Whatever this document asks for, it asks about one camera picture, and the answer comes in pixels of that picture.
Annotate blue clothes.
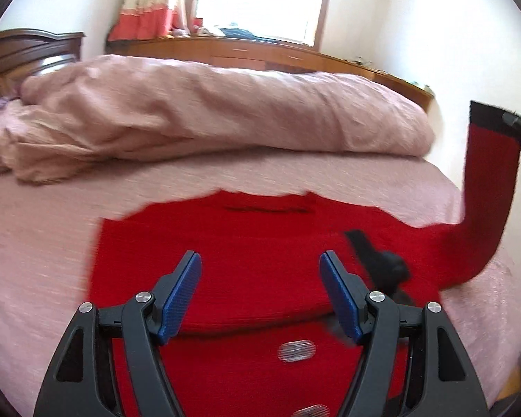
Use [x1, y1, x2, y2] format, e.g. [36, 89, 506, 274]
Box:
[219, 25, 279, 44]

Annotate long wooden cabinet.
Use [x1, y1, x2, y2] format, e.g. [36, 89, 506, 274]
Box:
[106, 35, 436, 113]

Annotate dark wooden headboard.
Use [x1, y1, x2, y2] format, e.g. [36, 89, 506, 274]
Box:
[0, 28, 86, 111]

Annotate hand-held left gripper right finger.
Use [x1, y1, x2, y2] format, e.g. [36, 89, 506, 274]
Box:
[319, 250, 491, 417]

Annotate window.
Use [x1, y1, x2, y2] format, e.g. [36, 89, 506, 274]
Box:
[190, 0, 336, 49]

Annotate pink duvet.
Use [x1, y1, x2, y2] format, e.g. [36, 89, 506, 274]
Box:
[0, 54, 436, 183]

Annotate red knit sweater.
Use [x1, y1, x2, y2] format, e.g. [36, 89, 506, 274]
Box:
[87, 101, 521, 417]

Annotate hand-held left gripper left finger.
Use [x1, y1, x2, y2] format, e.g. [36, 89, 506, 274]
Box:
[34, 250, 203, 417]

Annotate cream and red curtain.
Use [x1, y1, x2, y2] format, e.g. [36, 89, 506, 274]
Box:
[108, 0, 197, 42]

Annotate pink floral bed sheet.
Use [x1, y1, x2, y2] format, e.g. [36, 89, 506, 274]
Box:
[0, 145, 521, 417]

